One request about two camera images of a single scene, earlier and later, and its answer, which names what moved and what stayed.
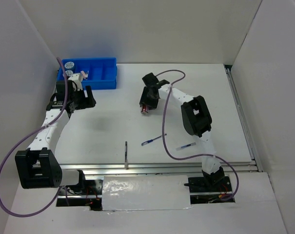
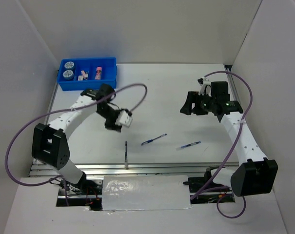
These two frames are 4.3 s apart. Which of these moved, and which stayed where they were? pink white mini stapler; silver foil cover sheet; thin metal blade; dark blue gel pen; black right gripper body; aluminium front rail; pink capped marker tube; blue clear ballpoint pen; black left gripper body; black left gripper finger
Moved: pink capped marker tube; black right gripper body; black left gripper body; black left gripper finger
Stayed: pink white mini stapler; thin metal blade; silver foil cover sheet; aluminium front rail; blue clear ballpoint pen; dark blue gel pen
